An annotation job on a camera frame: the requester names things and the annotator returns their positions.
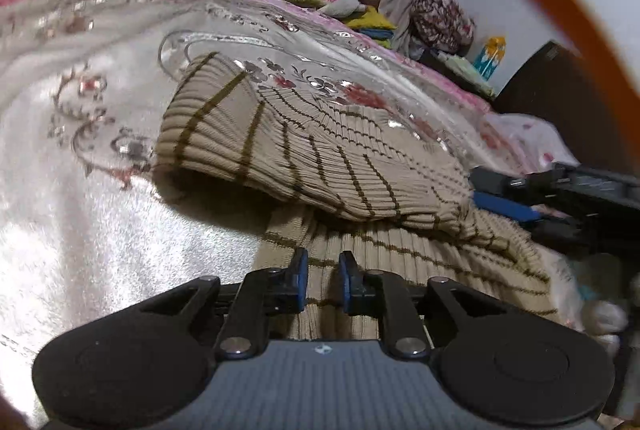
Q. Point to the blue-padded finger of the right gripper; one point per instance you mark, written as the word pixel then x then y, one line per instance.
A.
pixel 505 207

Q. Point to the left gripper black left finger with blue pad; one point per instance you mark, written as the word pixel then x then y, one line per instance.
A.
pixel 262 294

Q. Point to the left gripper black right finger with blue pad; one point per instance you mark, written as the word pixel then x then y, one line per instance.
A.
pixel 385 297

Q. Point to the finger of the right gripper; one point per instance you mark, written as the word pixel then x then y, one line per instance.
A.
pixel 494 183

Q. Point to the beige brown-striped knit sweater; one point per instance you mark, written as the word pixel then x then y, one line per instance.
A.
pixel 345 180

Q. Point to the white pink-dotted pillow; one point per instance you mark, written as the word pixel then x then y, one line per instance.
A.
pixel 530 144

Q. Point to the dark wooden headboard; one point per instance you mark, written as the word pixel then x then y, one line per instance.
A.
pixel 553 85

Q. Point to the blue yellow cartoon bag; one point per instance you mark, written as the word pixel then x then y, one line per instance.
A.
pixel 490 56

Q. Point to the green white folded papers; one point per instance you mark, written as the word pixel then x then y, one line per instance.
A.
pixel 463 68

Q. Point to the floral satin bedspread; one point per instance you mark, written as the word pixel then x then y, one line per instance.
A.
pixel 118 274

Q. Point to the dark floral bundle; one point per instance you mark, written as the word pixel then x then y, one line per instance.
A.
pixel 442 25

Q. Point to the yellow folded cloth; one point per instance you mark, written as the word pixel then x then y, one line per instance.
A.
pixel 373 25

